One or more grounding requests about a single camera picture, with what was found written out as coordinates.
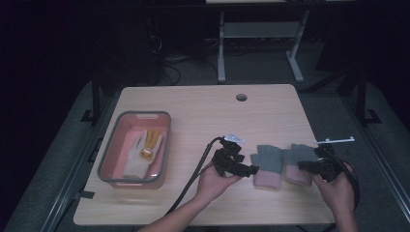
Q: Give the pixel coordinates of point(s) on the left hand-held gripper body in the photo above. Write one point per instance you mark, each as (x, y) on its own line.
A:
(227, 158)

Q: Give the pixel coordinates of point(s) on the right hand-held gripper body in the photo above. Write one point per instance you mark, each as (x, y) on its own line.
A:
(330, 164)

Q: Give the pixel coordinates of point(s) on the grey and pink glove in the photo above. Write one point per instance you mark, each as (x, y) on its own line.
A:
(267, 164)
(298, 162)

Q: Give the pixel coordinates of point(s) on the beige bear glove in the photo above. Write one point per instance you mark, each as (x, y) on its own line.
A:
(143, 154)

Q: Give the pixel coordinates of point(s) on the pink bin with grey rim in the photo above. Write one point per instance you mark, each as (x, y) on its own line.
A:
(111, 161)

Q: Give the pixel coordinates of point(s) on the person's right hand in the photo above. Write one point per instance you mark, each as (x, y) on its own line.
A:
(336, 193)

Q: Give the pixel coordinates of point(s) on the person's left hand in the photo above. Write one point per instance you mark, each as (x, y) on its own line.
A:
(214, 185)

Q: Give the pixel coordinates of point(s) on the black metal stand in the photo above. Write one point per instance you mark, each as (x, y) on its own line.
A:
(366, 96)
(95, 100)

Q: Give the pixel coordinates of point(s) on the silver floor rail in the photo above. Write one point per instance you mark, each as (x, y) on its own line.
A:
(74, 167)
(380, 151)

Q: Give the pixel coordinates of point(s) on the white metal table frame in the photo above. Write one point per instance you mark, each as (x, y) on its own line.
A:
(257, 30)

